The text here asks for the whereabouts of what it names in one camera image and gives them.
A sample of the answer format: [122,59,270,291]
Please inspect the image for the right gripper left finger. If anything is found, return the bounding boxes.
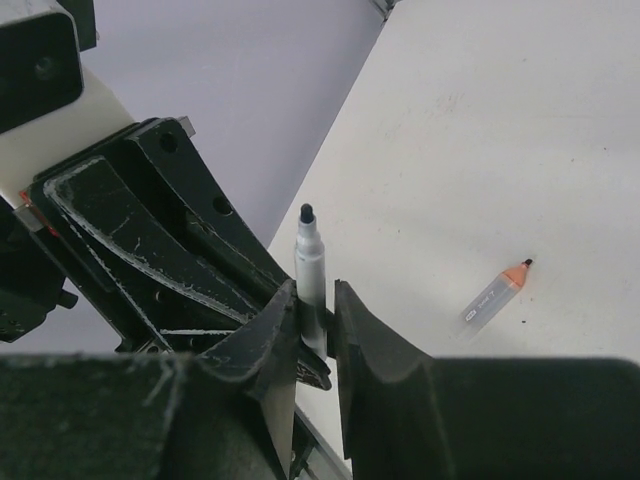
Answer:
[1,282,299,479]

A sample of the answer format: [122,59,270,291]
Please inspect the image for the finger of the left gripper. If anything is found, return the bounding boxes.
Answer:
[122,118,289,308]
[29,155,334,391]

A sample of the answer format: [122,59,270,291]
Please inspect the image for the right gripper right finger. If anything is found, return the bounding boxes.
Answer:
[332,280,639,479]

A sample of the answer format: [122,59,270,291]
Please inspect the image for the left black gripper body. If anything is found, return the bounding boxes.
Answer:
[1,201,108,343]

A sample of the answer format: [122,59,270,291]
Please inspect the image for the white pen blue end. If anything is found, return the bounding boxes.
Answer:
[294,203,328,360]

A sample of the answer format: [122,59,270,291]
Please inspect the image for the orange tip marker pen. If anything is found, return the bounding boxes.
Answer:
[457,259,533,340]

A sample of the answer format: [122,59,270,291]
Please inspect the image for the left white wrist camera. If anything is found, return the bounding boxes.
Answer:
[1,0,134,208]

